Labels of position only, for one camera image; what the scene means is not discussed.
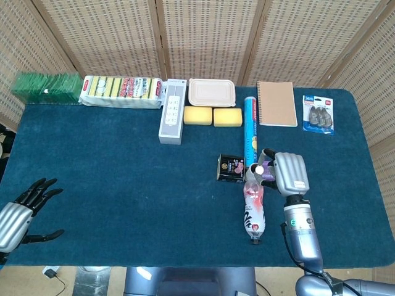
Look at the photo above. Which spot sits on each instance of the brown spiral notebook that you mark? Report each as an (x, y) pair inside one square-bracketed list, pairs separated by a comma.
[(276, 103)]

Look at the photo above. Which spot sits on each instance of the clear test tube white cap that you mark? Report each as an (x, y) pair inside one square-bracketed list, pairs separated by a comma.
[(260, 170)]

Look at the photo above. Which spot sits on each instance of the black luncheon meat tin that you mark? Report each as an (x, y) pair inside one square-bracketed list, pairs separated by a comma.
[(230, 168)]

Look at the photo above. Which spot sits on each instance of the blue carpet mat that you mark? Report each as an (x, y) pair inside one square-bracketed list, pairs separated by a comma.
[(123, 185)]

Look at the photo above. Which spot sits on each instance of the green scouring pad pack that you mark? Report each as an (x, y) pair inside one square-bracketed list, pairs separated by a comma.
[(46, 87)]

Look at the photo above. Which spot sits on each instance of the plastic bottle pink white label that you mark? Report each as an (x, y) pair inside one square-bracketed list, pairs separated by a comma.
[(254, 212)]

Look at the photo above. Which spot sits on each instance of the bagged yellow sponge multipack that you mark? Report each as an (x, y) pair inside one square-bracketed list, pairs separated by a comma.
[(120, 92)]

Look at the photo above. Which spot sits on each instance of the woven wooden folding screen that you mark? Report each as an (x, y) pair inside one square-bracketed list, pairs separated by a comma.
[(210, 37)]

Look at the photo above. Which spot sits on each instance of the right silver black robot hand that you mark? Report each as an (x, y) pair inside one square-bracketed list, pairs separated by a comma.
[(291, 174)]

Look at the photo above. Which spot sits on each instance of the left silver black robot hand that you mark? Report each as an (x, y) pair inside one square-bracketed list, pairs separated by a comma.
[(14, 225)]

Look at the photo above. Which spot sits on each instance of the grey metal floor box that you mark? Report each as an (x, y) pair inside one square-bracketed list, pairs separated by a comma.
[(92, 282)]

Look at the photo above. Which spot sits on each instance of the correction tape blister pack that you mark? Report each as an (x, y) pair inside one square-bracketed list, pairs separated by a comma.
[(318, 115)]

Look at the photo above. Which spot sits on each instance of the small purple box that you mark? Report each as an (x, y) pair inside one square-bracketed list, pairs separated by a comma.
[(268, 177)]

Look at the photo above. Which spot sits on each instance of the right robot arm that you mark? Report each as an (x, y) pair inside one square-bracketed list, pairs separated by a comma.
[(302, 234)]

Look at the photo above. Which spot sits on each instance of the white power strip box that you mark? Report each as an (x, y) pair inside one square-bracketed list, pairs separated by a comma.
[(172, 114)]

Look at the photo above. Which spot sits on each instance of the beige lidded food container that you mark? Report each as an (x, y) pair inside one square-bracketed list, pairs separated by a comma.
[(211, 92)]

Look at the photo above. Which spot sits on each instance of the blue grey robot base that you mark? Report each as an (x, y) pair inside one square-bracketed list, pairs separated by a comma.
[(191, 282)]

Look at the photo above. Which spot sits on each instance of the white paper roll cardboard core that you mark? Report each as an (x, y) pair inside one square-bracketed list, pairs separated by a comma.
[(248, 176)]

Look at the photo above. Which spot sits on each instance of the yellow sponge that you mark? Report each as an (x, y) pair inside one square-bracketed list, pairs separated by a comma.
[(197, 115), (227, 117)]

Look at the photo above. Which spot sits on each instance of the blue cling film roll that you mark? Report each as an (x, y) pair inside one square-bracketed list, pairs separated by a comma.
[(251, 123)]

